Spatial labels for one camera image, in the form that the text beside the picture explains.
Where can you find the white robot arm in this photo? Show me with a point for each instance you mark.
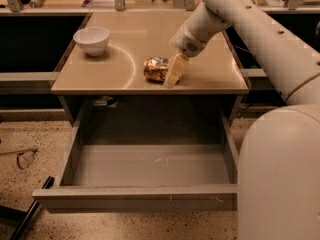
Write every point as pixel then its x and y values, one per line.
pixel 278 189

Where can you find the white ceramic bowl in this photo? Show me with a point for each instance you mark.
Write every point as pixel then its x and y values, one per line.
pixel 92 40

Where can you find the black stand leg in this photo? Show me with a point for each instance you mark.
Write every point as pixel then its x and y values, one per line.
pixel 16 220

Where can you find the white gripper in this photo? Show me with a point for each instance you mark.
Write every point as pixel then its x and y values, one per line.
pixel 185 42

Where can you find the open grey top drawer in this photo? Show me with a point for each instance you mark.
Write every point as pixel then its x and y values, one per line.
pixel 128 160

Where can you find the grey cabinet with beige top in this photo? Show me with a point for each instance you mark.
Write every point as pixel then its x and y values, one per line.
pixel 135 36

